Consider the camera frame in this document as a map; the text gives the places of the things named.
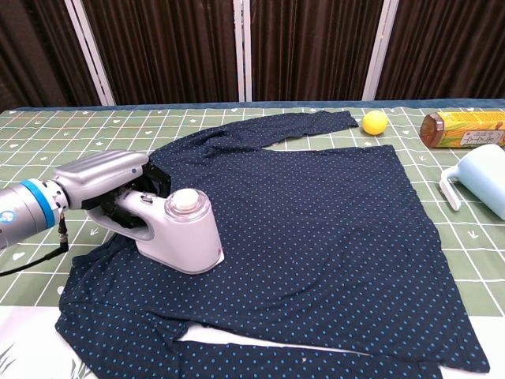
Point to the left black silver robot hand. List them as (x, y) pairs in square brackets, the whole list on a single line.
[(98, 175)]

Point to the white handheld steamer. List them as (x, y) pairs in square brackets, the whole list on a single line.
[(189, 237)]

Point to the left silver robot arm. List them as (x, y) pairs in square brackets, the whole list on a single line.
[(23, 211)]

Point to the navy polka dot shirt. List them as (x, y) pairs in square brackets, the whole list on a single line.
[(296, 237)]

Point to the green checked tablecloth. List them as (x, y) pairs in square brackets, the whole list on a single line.
[(59, 134)]

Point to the yellow ball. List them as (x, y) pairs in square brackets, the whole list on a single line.
[(375, 123)]

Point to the amber tea bottle yellow label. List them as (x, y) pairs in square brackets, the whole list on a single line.
[(461, 128)]

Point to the white screen frame post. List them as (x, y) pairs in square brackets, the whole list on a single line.
[(90, 55), (379, 51), (243, 51)]

